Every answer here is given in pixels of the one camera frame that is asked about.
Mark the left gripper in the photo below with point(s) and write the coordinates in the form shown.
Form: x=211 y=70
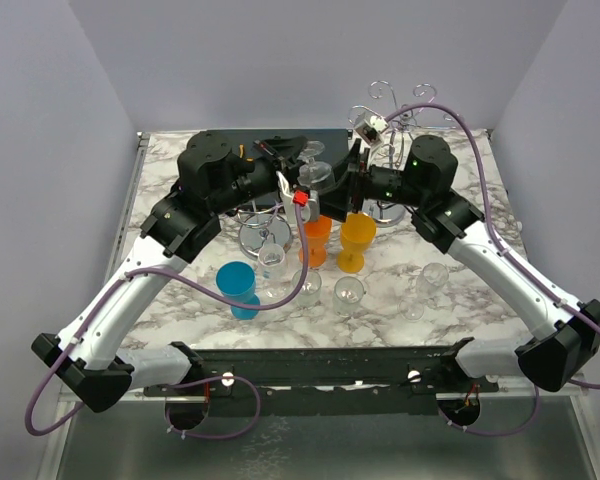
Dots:
x=286 y=150

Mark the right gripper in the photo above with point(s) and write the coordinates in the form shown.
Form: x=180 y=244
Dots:
x=336 y=201

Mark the ribbed clear wine glass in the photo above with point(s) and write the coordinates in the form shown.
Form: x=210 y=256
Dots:
x=313 y=173

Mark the yellow plastic goblet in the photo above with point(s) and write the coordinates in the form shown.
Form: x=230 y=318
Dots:
x=356 y=235

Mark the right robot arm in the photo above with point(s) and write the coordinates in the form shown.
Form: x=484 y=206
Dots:
x=564 y=331

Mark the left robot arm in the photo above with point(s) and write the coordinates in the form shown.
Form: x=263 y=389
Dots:
x=87 y=355

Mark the tall chrome glass rack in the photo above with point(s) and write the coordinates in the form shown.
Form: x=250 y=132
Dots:
x=392 y=152

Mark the clear stemmed glass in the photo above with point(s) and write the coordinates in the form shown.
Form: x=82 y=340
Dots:
x=272 y=265

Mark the lying clear wine glass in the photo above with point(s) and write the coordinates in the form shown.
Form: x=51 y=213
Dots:
x=430 y=281

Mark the orange plastic goblet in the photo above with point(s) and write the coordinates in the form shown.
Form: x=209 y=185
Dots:
x=317 y=233

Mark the dark grey tray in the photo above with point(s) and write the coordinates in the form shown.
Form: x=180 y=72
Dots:
x=330 y=137

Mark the clear tumbler glass left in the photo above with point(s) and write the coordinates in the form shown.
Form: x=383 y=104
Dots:
x=310 y=292

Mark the blue plastic goblet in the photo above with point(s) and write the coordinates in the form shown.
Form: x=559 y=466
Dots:
x=237 y=281

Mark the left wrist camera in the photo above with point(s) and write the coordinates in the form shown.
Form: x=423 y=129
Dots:
x=305 y=200

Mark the small chrome ring rack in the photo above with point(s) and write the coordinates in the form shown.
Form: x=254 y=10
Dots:
x=259 y=227

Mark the black mounting base rail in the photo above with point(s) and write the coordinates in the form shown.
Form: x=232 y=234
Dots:
x=322 y=382

